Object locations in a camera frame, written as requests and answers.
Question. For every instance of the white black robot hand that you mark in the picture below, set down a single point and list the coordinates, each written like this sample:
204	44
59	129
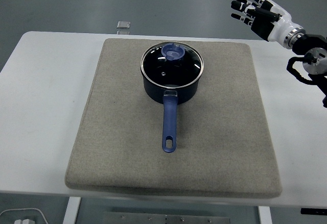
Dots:
277	22

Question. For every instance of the glass pot lid blue knob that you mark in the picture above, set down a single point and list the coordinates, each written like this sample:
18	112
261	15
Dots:
173	52

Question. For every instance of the beige fabric mat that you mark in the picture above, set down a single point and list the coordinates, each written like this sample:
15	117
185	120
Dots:
217	132

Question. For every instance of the silver floor socket cover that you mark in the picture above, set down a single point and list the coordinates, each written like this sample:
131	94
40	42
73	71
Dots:
124	24
123	32

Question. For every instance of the black table control panel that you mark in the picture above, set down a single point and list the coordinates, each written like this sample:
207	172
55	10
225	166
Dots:
314	211

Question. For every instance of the white table leg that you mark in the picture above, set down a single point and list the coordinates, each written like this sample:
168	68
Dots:
71	210
265	215

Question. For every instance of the grey metal plate with screws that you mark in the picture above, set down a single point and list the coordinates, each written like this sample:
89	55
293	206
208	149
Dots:
166	219

